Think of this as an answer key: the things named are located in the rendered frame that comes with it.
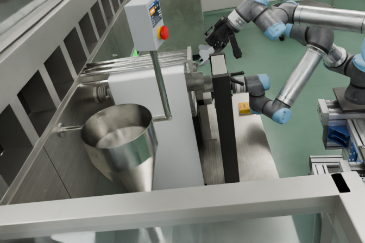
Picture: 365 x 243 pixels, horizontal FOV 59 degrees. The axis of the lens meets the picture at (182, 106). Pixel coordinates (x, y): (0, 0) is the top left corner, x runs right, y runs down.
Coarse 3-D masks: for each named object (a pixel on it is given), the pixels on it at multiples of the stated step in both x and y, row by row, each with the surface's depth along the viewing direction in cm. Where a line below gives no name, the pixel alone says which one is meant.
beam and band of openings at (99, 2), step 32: (64, 0) 102; (96, 0) 126; (32, 32) 78; (64, 32) 95; (96, 32) 122; (0, 64) 64; (32, 64) 76; (64, 64) 95; (0, 96) 63; (32, 96) 83; (64, 96) 91; (0, 128) 70; (32, 128) 73; (0, 160) 70; (32, 160) 71; (0, 192) 60
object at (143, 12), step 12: (132, 0) 66; (144, 0) 64; (156, 0) 66; (132, 12) 63; (144, 12) 63; (156, 12) 66; (132, 24) 65; (144, 24) 64; (156, 24) 67; (132, 36) 67; (144, 36) 66; (156, 36) 67; (144, 48) 67; (156, 48) 67
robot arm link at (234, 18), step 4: (232, 12) 123; (236, 12) 121; (228, 16) 124; (232, 16) 122; (236, 16) 121; (228, 20) 124; (232, 20) 122; (236, 20) 122; (240, 20) 122; (232, 24) 123; (236, 24) 122; (240, 24) 122; (244, 24) 123; (236, 28) 124; (240, 28) 124
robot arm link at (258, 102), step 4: (248, 92) 148; (252, 96) 146; (256, 96) 145; (260, 96) 145; (264, 96) 146; (252, 100) 147; (256, 100) 146; (260, 100) 145; (264, 100) 144; (252, 104) 148; (256, 104) 146; (260, 104) 144; (252, 108) 150; (256, 108) 147; (260, 108) 144; (252, 112) 151; (256, 112) 150; (260, 112) 146
